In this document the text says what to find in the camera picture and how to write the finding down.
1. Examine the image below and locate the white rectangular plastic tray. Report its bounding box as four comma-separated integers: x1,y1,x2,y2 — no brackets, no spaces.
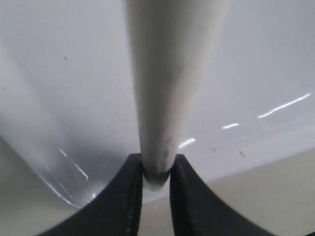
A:
0,0,315,207

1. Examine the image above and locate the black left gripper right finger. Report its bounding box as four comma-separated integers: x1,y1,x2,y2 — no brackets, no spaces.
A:
168,153,315,236

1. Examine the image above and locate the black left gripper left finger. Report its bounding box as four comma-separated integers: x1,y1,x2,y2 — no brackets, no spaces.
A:
42,154,143,236

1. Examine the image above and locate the smudged wooden drumstick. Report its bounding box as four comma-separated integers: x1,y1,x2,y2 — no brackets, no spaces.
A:
125,0,231,189

